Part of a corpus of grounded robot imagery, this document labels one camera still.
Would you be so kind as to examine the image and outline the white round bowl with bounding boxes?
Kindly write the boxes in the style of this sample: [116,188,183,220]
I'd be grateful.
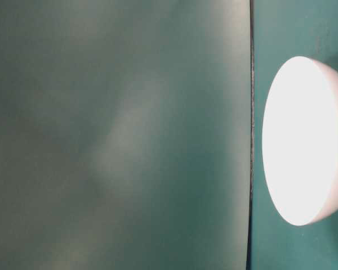
[262,56,338,226]

